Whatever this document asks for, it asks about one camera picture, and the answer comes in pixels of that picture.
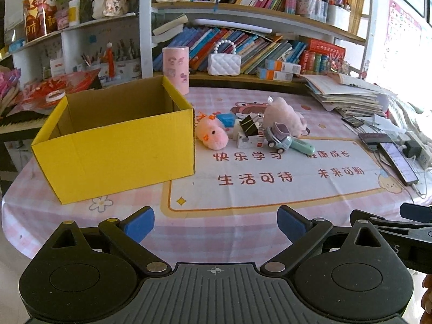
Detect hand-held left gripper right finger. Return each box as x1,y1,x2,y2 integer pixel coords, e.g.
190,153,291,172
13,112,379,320
260,206,389,275

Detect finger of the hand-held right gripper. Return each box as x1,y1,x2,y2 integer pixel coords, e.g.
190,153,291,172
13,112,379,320
350,210,432,232
400,203,432,222

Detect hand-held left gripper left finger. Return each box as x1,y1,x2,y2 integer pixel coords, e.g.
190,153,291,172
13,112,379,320
44,207,170,276

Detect yellow cardboard box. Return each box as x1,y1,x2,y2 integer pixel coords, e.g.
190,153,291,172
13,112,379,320
30,75,196,206

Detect grey purple toy car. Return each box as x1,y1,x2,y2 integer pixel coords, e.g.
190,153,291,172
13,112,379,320
264,122,292,151

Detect small white carton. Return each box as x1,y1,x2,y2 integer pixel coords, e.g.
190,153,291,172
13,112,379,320
233,125,267,148

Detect black binder clip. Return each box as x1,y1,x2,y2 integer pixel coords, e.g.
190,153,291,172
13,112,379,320
239,115,264,138

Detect pink fluffy plush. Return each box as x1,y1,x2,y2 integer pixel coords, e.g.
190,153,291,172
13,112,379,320
263,97,309,139

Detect pink chick plush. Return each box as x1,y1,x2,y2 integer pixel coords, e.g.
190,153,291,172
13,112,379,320
196,113,229,150

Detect blue eraser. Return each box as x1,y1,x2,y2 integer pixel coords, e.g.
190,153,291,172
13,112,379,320
216,113,237,129

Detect person's right hand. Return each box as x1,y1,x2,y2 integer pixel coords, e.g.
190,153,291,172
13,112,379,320
422,272,432,314

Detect pink printed tablecloth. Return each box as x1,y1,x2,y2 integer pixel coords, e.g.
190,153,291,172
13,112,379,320
0,86,432,271

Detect smartphone with lit screen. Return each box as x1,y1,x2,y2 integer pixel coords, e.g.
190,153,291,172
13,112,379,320
378,142,419,186

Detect white power strip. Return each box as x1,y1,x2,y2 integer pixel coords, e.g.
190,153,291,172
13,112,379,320
395,131,432,169

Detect black charger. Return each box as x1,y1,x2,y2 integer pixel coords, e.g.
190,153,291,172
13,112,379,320
403,140,421,158

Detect black smartphone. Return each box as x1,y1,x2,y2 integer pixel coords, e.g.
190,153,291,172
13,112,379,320
358,132,394,151

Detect grey cloth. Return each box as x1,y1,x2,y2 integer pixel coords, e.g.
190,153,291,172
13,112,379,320
385,94,432,136

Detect stack of papers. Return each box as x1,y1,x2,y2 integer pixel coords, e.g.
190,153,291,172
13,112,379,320
299,72,392,117

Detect white orange carton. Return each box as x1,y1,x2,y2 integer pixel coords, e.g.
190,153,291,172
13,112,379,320
265,59,301,73
256,68,294,82

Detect pink cylinder can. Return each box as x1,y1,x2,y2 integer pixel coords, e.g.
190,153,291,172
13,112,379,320
163,46,190,95

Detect desk organiser with brushes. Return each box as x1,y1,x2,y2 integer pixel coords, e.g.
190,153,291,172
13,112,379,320
81,39,140,85

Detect red paper decorations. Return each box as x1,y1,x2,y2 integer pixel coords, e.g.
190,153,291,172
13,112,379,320
20,69,102,109

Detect black white keyboard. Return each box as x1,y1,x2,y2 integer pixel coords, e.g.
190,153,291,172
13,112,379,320
0,108,51,132

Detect wooden bookshelf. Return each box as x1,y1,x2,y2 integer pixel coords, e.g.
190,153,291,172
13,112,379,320
138,0,375,86

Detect red book set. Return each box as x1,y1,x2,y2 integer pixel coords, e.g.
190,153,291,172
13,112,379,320
299,39,346,75

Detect small red white box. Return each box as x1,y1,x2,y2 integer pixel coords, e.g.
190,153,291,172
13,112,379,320
50,57,65,76

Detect pink foil wrap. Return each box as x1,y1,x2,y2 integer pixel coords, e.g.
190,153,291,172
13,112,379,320
0,67,22,115

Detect white shelf unit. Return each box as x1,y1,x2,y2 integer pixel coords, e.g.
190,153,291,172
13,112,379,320
0,12,142,85

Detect beige book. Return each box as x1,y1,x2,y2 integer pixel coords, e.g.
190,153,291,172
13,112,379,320
152,13,190,43

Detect flat white board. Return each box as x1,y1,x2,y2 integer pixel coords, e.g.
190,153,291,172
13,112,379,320
192,18,274,34

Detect white pen holder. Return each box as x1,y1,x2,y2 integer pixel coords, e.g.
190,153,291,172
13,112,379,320
326,5,352,31

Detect row of yellow booklets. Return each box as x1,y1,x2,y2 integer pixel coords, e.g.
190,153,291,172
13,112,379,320
347,0,367,36

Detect pastel pen holder with pens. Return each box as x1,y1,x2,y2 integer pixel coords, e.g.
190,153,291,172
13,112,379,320
297,0,328,24

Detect white bottle yellow label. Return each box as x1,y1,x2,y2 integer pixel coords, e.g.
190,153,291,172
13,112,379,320
67,0,81,27

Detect red printed bag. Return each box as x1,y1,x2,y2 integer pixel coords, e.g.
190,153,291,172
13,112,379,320
22,0,58,43

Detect white cable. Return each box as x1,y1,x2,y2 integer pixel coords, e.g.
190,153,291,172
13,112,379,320
371,155,429,200

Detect white quilted pearl-handle handbag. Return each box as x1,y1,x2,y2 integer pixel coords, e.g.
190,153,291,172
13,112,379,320
207,39,242,76

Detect pink wall poster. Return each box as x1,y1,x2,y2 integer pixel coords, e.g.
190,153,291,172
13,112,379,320
388,0,422,75

